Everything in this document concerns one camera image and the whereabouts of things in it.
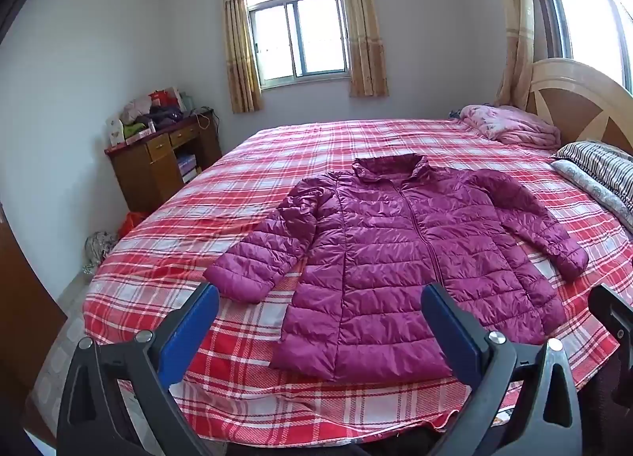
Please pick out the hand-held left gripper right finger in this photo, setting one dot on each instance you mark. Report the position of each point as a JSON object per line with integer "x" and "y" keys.
{"x": 452, "y": 332}

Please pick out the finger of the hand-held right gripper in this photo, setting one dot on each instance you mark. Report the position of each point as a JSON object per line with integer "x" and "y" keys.
{"x": 611, "y": 312}

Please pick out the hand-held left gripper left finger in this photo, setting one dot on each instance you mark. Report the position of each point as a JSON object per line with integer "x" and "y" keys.
{"x": 190, "y": 337}

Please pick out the purple puffer jacket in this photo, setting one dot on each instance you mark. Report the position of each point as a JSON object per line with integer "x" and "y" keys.
{"x": 385, "y": 258}

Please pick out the pile of clothes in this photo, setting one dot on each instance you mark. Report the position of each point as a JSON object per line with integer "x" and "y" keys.
{"x": 153, "y": 114}

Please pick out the grey patterned pillow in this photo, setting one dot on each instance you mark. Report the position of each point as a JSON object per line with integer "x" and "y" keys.
{"x": 593, "y": 191}

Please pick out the grey patterned bag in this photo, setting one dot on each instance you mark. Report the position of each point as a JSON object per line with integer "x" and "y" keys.
{"x": 99, "y": 250}

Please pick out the red bag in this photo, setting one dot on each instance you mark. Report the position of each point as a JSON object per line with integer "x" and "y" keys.
{"x": 131, "y": 224}

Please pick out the striped pillow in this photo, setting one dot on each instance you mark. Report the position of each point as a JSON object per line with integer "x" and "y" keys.
{"x": 601, "y": 161}

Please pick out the bed with red plaid sheet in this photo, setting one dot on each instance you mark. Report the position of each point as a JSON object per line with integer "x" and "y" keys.
{"x": 237, "y": 189}

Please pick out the wooden desk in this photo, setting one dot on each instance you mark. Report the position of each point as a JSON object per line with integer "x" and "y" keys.
{"x": 143, "y": 174}

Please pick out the wooden door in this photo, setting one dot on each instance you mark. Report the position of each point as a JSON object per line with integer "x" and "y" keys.
{"x": 24, "y": 297}

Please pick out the pink folded blanket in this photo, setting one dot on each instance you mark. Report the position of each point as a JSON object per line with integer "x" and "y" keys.
{"x": 509, "y": 127}

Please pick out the wooden headboard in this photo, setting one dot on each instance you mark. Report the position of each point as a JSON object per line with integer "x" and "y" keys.
{"x": 568, "y": 95}

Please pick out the red and white box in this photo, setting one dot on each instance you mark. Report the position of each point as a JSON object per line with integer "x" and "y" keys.
{"x": 165, "y": 97}

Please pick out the beige curtain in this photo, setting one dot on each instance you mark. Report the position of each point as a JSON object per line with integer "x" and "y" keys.
{"x": 519, "y": 30}

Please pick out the tan patterned curtain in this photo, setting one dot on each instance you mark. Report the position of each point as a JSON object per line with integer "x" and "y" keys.
{"x": 240, "y": 40}
{"x": 363, "y": 30}

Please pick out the large bright window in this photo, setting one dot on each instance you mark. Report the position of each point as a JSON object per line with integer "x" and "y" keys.
{"x": 588, "y": 5}

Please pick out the sliding window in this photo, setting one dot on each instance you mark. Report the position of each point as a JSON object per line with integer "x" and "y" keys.
{"x": 296, "y": 35}

